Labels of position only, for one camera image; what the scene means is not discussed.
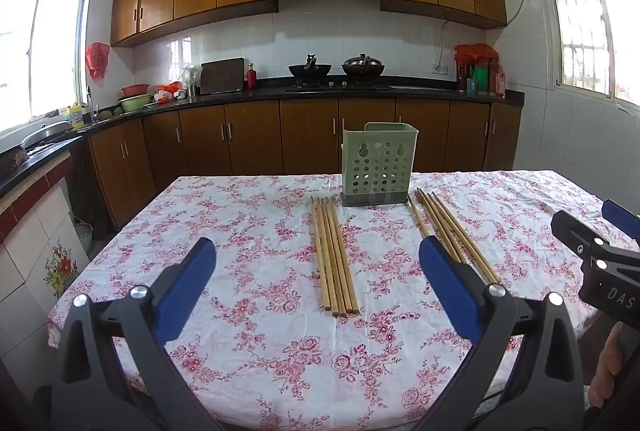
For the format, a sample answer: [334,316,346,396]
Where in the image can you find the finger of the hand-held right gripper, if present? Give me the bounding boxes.
[551,210,612,262]
[601,199,640,246]

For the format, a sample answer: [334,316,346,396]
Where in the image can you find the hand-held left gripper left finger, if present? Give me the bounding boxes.
[58,237,227,431]

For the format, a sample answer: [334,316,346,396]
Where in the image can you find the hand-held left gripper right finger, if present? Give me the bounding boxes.
[418,235,587,431]

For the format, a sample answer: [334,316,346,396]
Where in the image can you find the bamboo chopstick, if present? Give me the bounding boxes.
[320,196,347,317]
[430,191,502,285]
[425,191,496,286]
[416,188,463,264]
[309,196,334,313]
[421,190,481,279]
[330,196,359,314]
[407,195,432,239]
[314,196,341,316]
[325,196,353,316]

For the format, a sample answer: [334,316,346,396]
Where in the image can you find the green perforated chopstick holder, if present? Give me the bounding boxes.
[341,122,419,208]

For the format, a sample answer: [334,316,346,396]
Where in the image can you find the person's right hand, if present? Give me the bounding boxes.
[587,322,626,408]

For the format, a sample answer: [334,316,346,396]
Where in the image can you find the red floral tablecloth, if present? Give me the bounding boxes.
[47,169,640,431]

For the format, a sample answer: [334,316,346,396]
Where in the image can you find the grey bucket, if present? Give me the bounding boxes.
[74,213,94,257]

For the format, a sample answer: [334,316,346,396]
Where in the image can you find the green basin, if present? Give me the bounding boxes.
[118,94,152,114]

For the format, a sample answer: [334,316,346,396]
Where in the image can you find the wooden base cabinets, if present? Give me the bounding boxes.
[89,96,523,232]

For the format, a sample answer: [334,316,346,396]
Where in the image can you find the orange plastic bag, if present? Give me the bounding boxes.
[155,82,185,104]

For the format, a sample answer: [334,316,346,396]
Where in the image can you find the black kitchen countertop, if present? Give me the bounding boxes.
[0,76,526,212]

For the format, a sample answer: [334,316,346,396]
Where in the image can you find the red bag over bottles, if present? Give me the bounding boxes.
[454,43,499,64]

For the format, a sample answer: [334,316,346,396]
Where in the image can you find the grey pan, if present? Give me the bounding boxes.
[21,121,76,149]

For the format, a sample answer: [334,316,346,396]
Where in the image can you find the barred window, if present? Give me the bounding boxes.
[530,0,640,114]

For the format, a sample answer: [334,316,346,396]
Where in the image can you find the dark brown cutting board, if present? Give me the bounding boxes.
[200,57,247,96]

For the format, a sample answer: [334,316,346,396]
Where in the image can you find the dark patterned pot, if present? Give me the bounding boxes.
[0,148,28,176]

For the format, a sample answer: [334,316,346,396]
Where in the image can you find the black gas stove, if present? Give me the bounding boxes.
[285,80,393,92]

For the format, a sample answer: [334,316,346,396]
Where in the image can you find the dark pot with lid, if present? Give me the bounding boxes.
[341,54,386,79]

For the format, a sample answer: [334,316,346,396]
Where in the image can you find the hanging red plastic bag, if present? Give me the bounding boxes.
[86,42,111,79]

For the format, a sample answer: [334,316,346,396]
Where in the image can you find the black wok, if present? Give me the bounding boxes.
[288,54,332,86]

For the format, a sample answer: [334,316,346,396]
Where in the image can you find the sliding window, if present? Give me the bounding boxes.
[0,0,93,134]

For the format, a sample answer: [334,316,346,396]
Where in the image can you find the wall cable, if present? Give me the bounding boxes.
[437,0,538,66]

